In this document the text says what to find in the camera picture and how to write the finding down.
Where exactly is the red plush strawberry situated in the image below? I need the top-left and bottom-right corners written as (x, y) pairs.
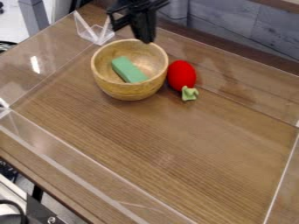
top-left (167, 60), bottom-right (199, 102)

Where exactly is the clear acrylic corner bracket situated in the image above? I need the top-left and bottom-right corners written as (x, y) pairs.
top-left (74, 10), bottom-right (115, 46)

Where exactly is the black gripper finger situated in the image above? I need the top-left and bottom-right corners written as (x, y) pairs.
top-left (131, 9), bottom-right (157, 44)

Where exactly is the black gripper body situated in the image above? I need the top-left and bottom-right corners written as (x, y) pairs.
top-left (107, 0), bottom-right (170, 32)

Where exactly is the brown wooden bowl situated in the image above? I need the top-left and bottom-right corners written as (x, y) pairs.
top-left (91, 38), bottom-right (169, 101)

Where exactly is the clear acrylic tray wall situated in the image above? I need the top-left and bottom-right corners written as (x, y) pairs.
top-left (0, 17), bottom-right (299, 224)

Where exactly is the black cable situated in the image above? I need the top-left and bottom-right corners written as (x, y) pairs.
top-left (0, 199), bottom-right (30, 224)

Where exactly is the black table leg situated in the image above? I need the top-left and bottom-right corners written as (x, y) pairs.
top-left (32, 185), bottom-right (43, 202)

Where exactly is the green rectangular stick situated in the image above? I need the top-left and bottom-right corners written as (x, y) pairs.
top-left (111, 56), bottom-right (149, 83)

